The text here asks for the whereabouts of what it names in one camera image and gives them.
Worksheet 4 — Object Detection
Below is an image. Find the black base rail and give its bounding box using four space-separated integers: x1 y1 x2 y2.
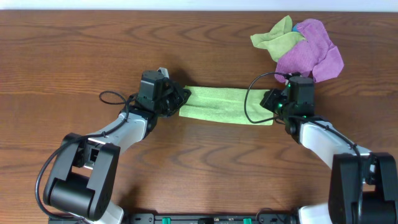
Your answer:
48 212 299 224

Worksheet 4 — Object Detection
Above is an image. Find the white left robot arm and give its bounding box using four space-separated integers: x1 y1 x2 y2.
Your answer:
35 78 191 223

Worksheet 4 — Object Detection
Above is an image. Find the olive green crumpled cloth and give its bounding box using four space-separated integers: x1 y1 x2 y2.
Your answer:
250 16 305 62

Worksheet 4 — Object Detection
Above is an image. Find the light green microfiber cloth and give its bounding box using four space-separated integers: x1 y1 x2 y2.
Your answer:
179 86 273 125

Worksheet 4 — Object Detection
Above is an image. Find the blue cloth under pile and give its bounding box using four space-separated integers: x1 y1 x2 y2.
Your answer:
292 24 298 32

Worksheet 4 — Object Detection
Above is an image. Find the purple crumpled cloth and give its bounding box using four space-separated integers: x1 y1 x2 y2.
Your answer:
275 19 344 83

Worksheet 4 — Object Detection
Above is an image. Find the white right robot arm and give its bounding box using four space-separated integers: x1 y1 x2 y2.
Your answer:
260 89 397 223

